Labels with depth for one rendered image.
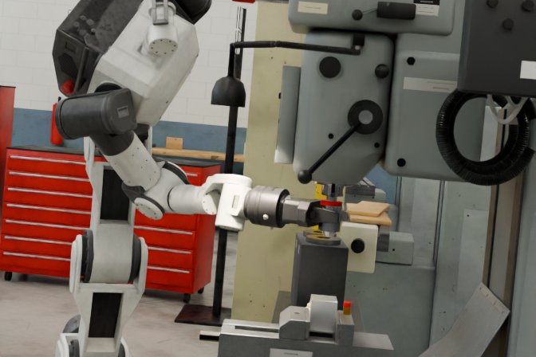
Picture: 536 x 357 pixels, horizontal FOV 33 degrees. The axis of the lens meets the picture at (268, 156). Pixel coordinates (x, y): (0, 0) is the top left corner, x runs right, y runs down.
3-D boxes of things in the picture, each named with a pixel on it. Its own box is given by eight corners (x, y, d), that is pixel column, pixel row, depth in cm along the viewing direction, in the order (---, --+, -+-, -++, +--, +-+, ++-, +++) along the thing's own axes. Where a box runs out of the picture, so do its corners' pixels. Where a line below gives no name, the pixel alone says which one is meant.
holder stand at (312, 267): (294, 317, 227) (301, 238, 226) (289, 299, 249) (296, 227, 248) (342, 321, 228) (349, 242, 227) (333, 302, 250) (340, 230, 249)
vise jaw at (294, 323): (278, 338, 178) (280, 318, 178) (279, 323, 190) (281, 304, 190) (309, 340, 178) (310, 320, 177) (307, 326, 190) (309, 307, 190)
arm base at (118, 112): (65, 154, 208) (46, 111, 202) (90, 127, 218) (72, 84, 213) (122, 148, 202) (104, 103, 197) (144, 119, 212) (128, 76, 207)
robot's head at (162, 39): (143, 58, 208) (151, 37, 201) (143, 22, 213) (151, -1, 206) (172, 61, 210) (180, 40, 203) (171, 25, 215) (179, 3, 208)
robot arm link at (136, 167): (131, 213, 227) (88, 158, 211) (159, 174, 233) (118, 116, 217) (165, 224, 220) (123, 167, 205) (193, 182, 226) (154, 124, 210)
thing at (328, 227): (341, 230, 198) (344, 205, 198) (336, 233, 193) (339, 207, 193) (321, 227, 199) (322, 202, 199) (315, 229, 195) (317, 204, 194)
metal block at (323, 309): (309, 329, 181) (311, 300, 180) (308, 322, 187) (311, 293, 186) (335, 331, 181) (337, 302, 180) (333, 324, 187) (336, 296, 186)
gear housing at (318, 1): (286, 22, 182) (290, -27, 182) (290, 33, 207) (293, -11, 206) (453, 36, 181) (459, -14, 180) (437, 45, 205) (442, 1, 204)
